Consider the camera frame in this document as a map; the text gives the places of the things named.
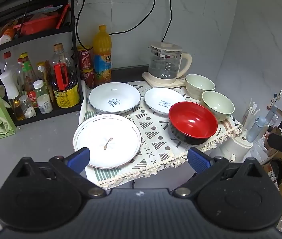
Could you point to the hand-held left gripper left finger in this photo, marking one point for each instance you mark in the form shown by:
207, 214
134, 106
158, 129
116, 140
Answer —
79, 157

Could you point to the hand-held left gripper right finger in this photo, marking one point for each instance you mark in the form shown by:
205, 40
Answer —
198, 161

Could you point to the large white brown-rimmed plate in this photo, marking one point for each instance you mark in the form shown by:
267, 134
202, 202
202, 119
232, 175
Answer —
111, 134

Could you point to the red and black bowl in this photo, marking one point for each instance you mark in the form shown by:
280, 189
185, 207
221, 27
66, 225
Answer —
193, 119

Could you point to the pale green bowl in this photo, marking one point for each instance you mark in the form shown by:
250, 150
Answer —
198, 83
218, 104

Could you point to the blue-rimmed plate with script print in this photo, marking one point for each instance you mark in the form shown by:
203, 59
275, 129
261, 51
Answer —
106, 95

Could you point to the small blue-rimmed plate crossed print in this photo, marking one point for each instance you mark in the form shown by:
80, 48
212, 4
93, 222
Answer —
160, 97

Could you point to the pale blue bottle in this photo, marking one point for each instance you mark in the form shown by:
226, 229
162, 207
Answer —
255, 129

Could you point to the white utensil holder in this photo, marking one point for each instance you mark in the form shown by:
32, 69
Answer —
235, 147

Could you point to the patterned fringed table cloth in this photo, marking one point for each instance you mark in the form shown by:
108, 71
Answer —
155, 139

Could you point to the large soy sauce bottle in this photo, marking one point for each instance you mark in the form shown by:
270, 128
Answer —
66, 94

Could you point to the white-capped seasoning jar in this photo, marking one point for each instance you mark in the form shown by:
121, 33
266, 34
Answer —
44, 102

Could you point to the small clear glass jar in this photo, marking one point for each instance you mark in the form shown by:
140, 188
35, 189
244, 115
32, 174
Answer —
27, 107

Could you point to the cream kettle base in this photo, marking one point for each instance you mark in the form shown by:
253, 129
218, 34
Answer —
155, 81

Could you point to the yellow-capped sauce bottle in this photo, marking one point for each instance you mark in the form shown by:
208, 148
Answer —
27, 74

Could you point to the glass electric kettle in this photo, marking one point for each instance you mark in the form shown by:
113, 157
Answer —
165, 62

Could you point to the orange juice bottle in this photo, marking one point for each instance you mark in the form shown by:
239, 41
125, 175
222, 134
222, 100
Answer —
102, 54

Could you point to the clear bottle with red cap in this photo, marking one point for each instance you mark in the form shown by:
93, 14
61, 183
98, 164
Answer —
8, 59

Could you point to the red plastic basket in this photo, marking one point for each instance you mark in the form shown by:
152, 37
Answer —
38, 25

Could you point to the black metal shelf rack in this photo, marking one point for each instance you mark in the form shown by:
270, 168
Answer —
73, 17

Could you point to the orange and white bottle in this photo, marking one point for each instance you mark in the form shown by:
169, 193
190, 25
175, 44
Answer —
6, 36

